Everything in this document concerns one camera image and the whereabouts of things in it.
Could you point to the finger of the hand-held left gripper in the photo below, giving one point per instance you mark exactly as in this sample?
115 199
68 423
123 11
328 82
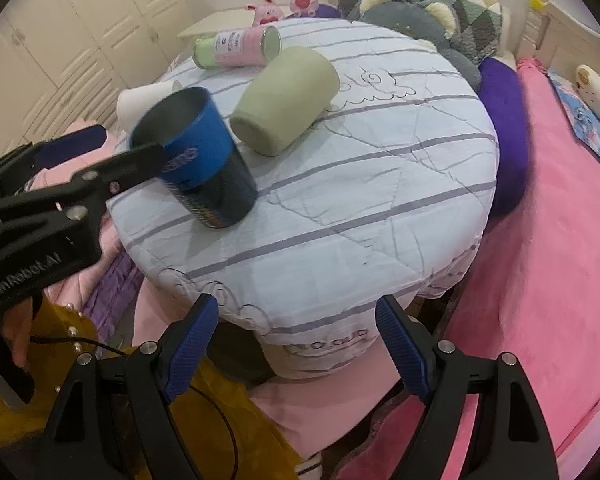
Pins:
75 142
130 167

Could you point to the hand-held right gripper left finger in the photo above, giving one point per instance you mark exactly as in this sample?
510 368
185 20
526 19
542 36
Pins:
195 345

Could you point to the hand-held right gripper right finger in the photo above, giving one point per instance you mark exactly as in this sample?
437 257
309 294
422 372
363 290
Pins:
400 350

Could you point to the blue cup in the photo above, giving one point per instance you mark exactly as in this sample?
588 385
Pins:
210 160

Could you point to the white cup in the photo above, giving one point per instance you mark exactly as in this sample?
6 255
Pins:
135 105

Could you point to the pale green cup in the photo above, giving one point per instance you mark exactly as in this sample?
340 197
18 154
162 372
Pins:
285 100

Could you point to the person's left hand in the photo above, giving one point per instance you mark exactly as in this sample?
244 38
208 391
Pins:
22 332

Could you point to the light pink cloth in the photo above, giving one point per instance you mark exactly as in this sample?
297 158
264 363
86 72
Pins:
107 240

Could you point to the mustard yellow garment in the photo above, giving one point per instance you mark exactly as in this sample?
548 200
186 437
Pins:
240 410

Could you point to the purple striped cloth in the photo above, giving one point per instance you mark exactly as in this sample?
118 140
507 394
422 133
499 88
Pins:
112 295

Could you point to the cream wardrobe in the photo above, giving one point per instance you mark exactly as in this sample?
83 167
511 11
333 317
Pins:
70 25

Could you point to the pink blanket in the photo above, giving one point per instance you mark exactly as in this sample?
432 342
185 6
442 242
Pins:
530 285

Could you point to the pink and green can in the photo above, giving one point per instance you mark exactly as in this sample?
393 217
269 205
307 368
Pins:
235 45

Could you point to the white striped quilt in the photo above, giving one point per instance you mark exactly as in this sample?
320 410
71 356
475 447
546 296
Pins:
355 185

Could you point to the purple pillow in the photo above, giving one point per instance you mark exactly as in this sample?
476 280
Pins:
505 130

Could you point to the blue printed cloth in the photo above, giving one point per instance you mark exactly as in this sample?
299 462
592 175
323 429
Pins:
580 115

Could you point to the grey plush toy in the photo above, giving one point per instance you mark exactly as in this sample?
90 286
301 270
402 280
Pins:
405 20

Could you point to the cream bed headboard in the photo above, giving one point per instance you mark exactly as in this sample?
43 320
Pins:
570 40

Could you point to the yellow star ornament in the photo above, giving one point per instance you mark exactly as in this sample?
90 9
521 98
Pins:
536 1

